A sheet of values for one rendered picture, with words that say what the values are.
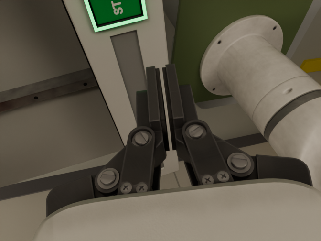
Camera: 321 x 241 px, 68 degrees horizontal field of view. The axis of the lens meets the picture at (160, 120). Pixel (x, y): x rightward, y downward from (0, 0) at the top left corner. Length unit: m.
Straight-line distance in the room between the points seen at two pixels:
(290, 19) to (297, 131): 0.27
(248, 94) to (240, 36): 0.13
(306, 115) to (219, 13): 0.23
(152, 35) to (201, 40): 0.21
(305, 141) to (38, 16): 0.42
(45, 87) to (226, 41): 0.34
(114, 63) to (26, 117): 0.30
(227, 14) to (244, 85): 0.13
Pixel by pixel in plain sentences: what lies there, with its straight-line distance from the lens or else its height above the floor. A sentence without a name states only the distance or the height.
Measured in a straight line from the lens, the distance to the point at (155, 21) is 0.28.
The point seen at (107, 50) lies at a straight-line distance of 0.28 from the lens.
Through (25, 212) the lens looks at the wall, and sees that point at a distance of 2.29.
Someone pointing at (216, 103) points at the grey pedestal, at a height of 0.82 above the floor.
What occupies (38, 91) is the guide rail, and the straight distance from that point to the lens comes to 0.47.
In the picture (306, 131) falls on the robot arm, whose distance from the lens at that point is 0.38.
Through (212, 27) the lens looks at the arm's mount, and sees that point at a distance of 0.48.
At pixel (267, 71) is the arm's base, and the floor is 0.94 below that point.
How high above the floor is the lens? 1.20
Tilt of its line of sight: 38 degrees down
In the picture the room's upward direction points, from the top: 159 degrees clockwise
